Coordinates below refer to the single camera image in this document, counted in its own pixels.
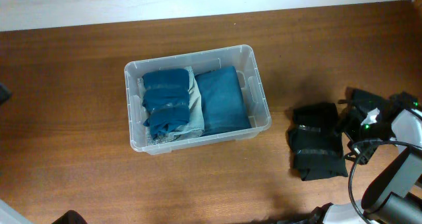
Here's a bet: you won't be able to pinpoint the large black garment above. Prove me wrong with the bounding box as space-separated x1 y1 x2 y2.
287 102 348 181

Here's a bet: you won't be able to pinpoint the dark blue jeans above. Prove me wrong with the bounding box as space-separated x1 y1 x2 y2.
195 66 251 136

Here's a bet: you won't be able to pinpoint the light blue jeans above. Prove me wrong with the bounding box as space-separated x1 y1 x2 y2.
138 67 204 145

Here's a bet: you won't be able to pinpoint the teal taped garment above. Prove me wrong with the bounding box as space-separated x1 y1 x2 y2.
142 69 190 139

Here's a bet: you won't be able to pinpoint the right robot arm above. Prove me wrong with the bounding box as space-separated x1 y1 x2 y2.
307 88 421 223

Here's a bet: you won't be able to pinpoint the clear plastic storage container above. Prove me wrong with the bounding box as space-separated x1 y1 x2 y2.
124 45 272 155

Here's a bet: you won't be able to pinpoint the small black folded garment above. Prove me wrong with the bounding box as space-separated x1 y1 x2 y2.
346 89 389 130

